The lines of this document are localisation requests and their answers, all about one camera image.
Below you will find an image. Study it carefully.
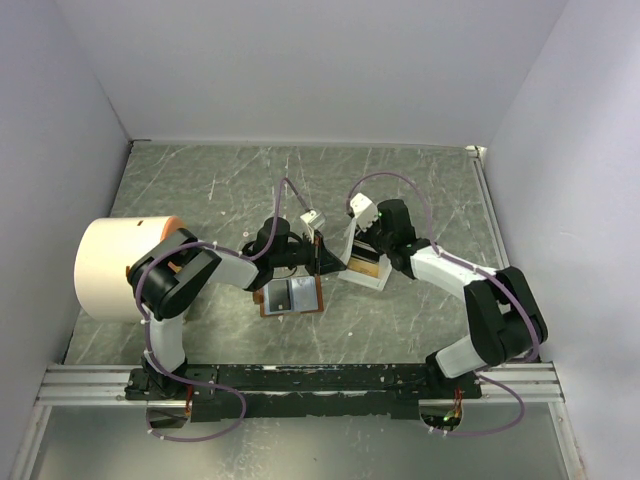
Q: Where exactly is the black VIP credit card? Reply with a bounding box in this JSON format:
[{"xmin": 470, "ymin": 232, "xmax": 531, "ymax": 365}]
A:
[{"xmin": 263, "ymin": 279, "xmax": 292, "ymax": 315}]

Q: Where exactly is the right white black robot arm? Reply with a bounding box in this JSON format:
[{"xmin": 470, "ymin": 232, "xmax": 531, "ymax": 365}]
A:
[{"xmin": 365, "ymin": 199, "xmax": 548, "ymax": 398}]

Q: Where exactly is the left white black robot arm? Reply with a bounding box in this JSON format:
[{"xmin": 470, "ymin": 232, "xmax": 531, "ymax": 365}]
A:
[{"xmin": 126, "ymin": 217, "xmax": 346, "ymax": 399}]

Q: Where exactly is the brown leather card holder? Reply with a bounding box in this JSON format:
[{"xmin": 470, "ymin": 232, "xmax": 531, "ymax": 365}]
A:
[{"xmin": 253, "ymin": 275, "xmax": 324, "ymax": 317}]

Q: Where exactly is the aluminium right side rail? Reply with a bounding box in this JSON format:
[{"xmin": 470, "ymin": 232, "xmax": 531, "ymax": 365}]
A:
[{"xmin": 465, "ymin": 145, "xmax": 510, "ymax": 268}]

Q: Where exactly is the white card tray box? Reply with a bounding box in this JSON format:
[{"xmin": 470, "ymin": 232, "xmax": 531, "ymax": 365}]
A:
[{"xmin": 338, "ymin": 220, "xmax": 392, "ymax": 291}]

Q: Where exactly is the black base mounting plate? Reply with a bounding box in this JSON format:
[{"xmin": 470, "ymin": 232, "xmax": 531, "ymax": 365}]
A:
[{"xmin": 124, "ymin": 363, "xmax": 481, "ymax": 422}]

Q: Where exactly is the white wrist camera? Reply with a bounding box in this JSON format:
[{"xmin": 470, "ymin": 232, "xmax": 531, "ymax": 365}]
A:
[
  {"xmin": 300, "ymin": 209, "xmax": 326, "ymax": 242},
  {"xmin": 349, "ymin": 193, "xmax": 379, "ymax": 232}
]

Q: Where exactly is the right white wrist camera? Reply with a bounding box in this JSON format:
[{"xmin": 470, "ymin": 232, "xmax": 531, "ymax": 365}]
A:
[{"xmin": 349, "ymin": 193, "xmax": 379, "ymax": 232}]

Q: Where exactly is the aluminium rail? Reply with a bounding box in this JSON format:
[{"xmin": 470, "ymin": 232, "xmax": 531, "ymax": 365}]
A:
[
  {"xmin": 36, "ymin": 363, "xmax": 564, "ymax": 406},
  {"xmin": 465, "ymin": 145, "xmax": 510, "ymax": 268}
]

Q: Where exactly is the purple cable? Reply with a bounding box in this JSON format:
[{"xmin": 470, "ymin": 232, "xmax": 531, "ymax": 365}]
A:
[
  {"xmin": 345, "ymin": 172, "xmax": 541, "ymax": 366},
  {"xmin": 134, "ymin": 177, "xmax": 314, "ymax": 371}
]

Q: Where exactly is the silver VIP credit card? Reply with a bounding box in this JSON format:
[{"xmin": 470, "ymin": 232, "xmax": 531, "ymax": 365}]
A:
[{"xmin": 291, "ymin": 276, "xmax": 319, "ymax": 312}]

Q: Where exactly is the white orange cylinder drum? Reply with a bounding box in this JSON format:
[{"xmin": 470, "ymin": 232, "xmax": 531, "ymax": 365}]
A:
[{"xmin": 74, "ymin": 216, "xmax": 186, "ymax": 323}]

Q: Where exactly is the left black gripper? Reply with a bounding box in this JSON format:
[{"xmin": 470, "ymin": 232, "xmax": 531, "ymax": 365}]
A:
[{"xmin": 272, "ymin": 230, "xmax": 346, "ymax": 277}]

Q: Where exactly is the aluminium front rail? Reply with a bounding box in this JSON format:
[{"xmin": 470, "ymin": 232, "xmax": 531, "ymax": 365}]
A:
[{"xmin": 36, "ymin": 363, "xmax": 564, "ymax": 406}]

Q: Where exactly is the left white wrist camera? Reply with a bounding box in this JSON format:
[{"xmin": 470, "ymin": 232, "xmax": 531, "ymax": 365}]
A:
[{"xmin": 300, "ymin": 209, "xmax": 326, "ymax": 242}]

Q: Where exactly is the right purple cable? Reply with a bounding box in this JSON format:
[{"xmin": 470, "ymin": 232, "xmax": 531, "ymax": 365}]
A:
[{"xmin": 345, "ymin": 172, "xmax": 541, "ymax": 366}]

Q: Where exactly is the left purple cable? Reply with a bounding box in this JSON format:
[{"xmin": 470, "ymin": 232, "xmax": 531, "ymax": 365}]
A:
[{"xmin": 134, "ymin": 177, "xmax": 314, "ymax": 371}]

